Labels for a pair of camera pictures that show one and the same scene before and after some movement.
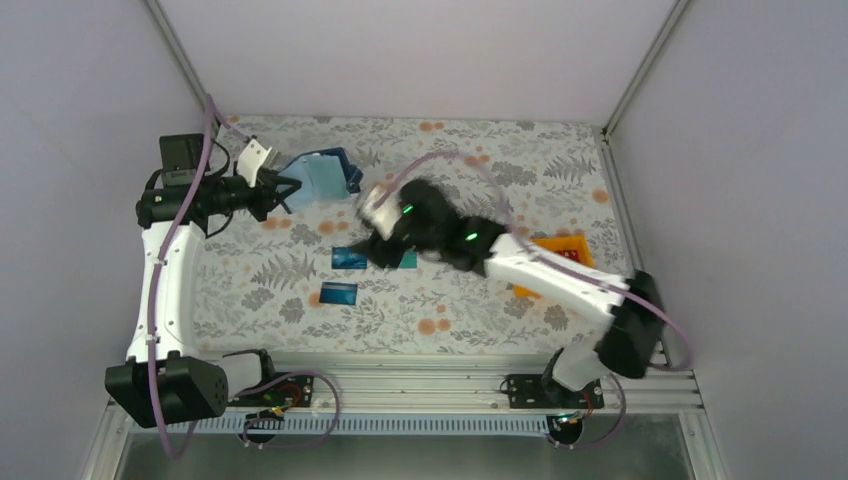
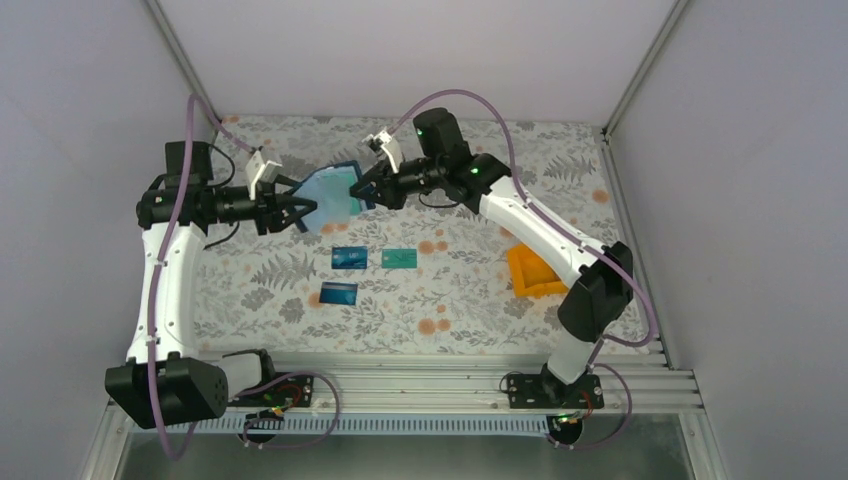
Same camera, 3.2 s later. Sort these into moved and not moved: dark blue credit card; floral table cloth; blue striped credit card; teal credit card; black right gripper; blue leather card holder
Moved: black right gripper; blue leather card holder
Not moved: teal credit card; dark blue credit card; blue striped credit card; floral table cloth
